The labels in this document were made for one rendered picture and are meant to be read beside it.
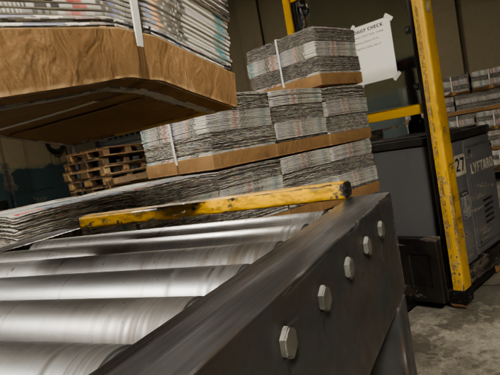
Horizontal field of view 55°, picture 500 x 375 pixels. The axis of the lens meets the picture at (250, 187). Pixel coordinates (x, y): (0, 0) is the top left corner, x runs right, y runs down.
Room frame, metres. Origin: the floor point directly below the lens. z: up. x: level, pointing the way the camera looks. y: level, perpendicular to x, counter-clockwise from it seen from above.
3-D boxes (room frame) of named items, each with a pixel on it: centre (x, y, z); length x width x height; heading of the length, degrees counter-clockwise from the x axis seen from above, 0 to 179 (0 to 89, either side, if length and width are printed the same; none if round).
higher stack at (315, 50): (2.05, -0.31, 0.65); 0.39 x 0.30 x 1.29; 43
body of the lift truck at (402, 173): (2.61, -0.89, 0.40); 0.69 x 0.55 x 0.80; 43
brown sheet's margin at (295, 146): (1.85, -0.10, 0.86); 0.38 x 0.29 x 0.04; 43
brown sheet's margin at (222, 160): (1.65, 0.12, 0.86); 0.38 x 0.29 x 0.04; 43
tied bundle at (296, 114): (1.85, -0.09, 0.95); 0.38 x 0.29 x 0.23; 43
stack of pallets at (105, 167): (8.06, 2.25, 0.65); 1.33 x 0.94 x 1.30; 157
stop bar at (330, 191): (0.67, 0.08, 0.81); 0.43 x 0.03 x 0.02; 63
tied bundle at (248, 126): (1.65, 0.12, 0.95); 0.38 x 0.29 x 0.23; 43
